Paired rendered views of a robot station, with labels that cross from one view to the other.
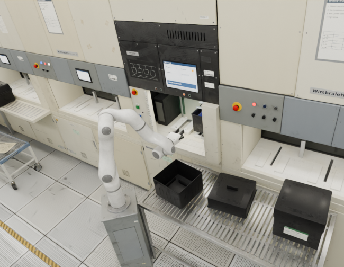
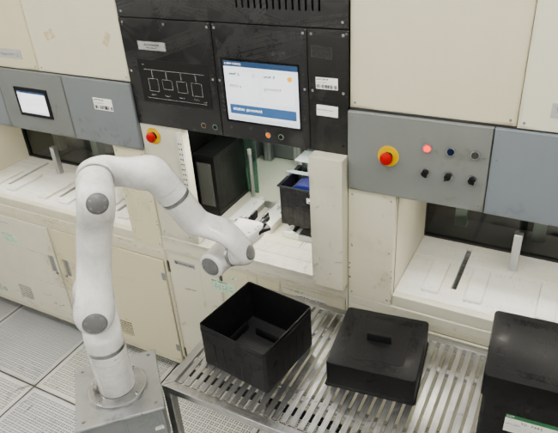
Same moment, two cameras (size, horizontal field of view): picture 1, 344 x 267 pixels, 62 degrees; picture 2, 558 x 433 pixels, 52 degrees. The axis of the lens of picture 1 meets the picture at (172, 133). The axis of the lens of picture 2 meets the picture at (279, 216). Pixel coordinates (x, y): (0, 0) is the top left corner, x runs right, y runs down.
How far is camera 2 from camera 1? 0.33 m
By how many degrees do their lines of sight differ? 9
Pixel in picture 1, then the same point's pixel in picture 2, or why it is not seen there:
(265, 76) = (453, 83)
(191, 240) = not seen: outside the picture
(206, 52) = (323, 35)
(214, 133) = (336, 218)
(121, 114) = (133, 166)
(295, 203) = (528, 361)
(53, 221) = not seen: outside the picture
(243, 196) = (406, 355)
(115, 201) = (112, 380)
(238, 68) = (394, 69)
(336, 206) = not seen: outside the picture
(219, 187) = (350, 338)
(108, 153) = (98, 263)
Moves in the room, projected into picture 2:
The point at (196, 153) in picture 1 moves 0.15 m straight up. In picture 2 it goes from (292, 269) to (289, 237)
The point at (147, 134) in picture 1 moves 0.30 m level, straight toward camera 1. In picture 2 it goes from (192, 216) to (214, 273)
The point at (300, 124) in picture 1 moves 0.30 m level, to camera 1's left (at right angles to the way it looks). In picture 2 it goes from (529, 189) to (430, 204)
